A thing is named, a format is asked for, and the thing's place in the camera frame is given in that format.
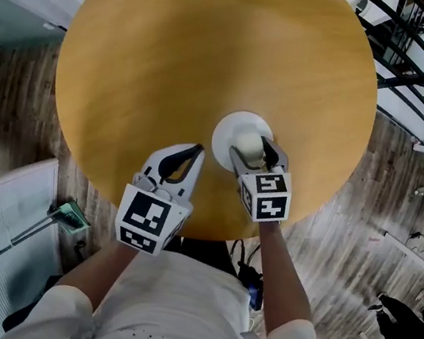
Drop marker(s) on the blue device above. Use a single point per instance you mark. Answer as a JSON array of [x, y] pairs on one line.
[[254, 296]]

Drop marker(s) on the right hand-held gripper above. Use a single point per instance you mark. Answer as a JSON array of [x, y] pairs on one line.
[[267, 198]]

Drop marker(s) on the person's right forearm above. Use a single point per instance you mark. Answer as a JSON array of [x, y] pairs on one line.
[[282, 281]]

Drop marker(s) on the person's black trousers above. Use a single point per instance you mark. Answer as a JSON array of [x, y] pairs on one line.
[[202, 253]]

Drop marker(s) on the person's white printed t-shirt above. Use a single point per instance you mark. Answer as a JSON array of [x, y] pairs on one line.
[[173, 307]]

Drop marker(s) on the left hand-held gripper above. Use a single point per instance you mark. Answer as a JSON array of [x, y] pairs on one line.
[[147, 218]]

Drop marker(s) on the round wooden table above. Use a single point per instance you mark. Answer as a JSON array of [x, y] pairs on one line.
[[412, 79]]

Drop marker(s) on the clear empty plastic bottle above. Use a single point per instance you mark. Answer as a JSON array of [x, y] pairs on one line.
[[422, 191]]

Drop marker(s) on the person's left forearm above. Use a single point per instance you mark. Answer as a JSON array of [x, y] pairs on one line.
[[98, 274]]

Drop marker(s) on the white round plate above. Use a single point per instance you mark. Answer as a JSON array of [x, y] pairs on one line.
[[226, 135]]

